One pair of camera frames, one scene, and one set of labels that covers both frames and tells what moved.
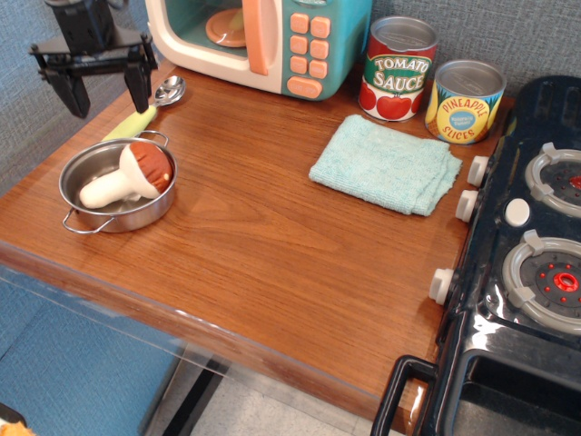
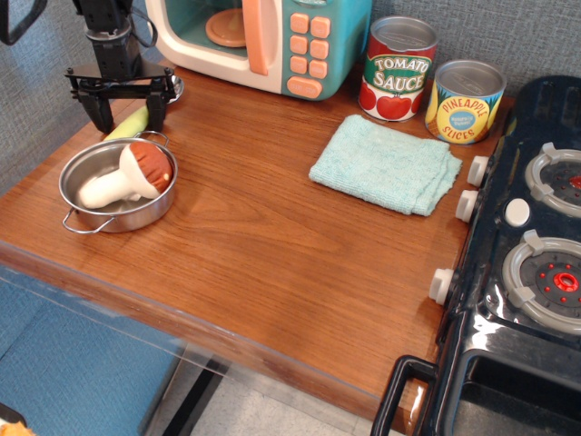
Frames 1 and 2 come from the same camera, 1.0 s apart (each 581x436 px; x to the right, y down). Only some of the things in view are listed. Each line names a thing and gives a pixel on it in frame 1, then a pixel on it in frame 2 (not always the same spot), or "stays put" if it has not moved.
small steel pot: [99, 158] stays put
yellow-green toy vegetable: [168, 90] stays put
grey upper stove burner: [554, 177] stays put
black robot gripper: [94, 45] → [120, 72]
